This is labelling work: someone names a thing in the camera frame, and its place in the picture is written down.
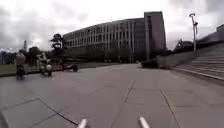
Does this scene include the grey paved plaza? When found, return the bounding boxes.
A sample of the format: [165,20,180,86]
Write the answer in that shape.
[0,63,224,128]

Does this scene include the large grey curved building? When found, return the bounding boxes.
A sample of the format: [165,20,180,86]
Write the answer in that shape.
[62,11,167,63]

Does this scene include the dark bush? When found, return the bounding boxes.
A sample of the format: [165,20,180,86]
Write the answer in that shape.
[140,59,159,70]

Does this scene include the dark vehicle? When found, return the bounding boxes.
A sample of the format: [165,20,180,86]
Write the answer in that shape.
[59,58,80,73]

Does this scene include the dark pine tree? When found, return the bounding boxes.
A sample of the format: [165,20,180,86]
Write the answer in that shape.
[49,33,67,52]

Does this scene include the robot's own part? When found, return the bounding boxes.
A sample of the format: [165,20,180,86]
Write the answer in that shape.
[77,118,88,128]
[138,116,151,128]

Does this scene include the tall lamp pole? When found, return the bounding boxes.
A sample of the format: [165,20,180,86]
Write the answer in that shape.
[188,12,199,52]

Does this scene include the wide grey stone steps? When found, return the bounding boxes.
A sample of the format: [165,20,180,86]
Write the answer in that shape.
[173,43,224,81]

